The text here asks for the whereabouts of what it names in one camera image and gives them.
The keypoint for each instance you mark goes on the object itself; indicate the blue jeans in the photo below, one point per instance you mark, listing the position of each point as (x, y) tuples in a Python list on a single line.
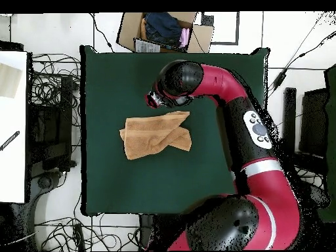
[(162, 29)]

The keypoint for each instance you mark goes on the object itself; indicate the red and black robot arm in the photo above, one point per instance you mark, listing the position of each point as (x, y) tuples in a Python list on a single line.
[(262, 183)]

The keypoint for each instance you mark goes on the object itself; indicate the cardboard box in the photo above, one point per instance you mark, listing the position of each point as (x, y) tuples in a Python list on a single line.
[(128, 29)]

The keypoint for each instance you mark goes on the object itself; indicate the black office chair base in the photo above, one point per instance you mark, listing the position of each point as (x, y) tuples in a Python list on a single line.
[(44, 182), (319, 194)]

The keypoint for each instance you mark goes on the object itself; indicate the printed paper label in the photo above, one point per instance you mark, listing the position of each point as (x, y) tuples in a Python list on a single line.
[(147, 46)]

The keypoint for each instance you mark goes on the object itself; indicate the tan cloth in box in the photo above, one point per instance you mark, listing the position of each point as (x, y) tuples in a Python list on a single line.
[(143, 30)]

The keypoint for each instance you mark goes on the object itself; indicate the black striped stick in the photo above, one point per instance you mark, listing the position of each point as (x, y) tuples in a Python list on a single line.
[(10, 140)]

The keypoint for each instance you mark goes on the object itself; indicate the black power adapter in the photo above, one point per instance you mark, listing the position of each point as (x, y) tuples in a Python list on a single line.
[(279, 80)]

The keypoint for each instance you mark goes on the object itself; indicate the beige paper sheet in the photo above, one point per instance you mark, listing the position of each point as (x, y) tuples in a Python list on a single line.
[(9, 81)]

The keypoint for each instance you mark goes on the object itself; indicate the black power strip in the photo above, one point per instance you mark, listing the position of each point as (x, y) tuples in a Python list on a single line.
[(78, 235)]

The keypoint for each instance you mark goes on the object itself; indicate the orange terry towel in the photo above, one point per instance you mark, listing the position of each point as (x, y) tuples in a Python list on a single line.
[(147, 136)]

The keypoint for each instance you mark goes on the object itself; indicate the white side table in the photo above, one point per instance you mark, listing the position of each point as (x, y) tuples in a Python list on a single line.
[(13, 170)]

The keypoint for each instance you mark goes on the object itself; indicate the dark green table cloth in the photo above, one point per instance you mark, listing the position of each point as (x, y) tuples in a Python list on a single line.
[(118, 183)]

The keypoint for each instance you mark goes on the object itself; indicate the pink garment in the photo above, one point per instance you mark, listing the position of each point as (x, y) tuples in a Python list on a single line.
[(184, 38)]

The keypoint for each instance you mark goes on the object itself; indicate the black equipment stand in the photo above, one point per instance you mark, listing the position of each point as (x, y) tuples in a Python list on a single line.
[(65, 105), (288, 118)]

